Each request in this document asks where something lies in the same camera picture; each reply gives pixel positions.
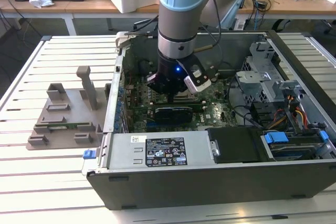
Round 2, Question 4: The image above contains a CPU socket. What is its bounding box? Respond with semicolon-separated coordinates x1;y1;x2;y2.
174;90;198;102

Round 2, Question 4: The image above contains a black round component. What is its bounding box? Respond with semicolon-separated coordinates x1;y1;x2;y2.
138;60;152;75

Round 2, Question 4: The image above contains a black RAM slot bank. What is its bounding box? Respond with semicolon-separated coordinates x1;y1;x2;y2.
153;99;206;111

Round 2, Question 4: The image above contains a black graphics card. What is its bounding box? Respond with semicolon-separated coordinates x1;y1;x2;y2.
153;106;193;125

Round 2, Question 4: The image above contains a green motherboard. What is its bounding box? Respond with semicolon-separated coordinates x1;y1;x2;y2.
123;71;237;133

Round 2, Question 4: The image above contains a grey power supply unit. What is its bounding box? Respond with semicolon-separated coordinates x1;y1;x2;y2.
106;131;218;170

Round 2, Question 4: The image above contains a metal drive cage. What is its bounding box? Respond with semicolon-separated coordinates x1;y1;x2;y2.
235;40;305;106

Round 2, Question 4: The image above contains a black plastic shroud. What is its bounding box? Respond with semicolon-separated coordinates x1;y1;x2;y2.
206;126;274;164

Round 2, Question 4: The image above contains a grey parts rack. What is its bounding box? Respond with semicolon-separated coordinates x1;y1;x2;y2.
25;66;112;152

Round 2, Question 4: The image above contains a green RAM stick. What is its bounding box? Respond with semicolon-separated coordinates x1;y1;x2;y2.
48;122;89;131

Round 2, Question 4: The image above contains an open black PC case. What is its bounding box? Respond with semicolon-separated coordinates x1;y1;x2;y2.
81;29;336;210

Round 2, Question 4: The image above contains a hard disk in blue carrier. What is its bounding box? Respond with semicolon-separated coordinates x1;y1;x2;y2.
261;132;326;162

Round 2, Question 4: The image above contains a crumpled white paper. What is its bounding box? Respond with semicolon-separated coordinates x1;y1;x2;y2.
28;0;55;9

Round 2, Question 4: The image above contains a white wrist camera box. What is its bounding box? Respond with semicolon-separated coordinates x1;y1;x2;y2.
183;62;212;94

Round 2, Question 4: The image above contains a pale grey case handle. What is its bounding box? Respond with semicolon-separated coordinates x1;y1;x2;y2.
115;31;136;49

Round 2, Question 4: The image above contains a red yellow wire bundle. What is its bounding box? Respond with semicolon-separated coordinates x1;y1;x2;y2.
287;95;308;127

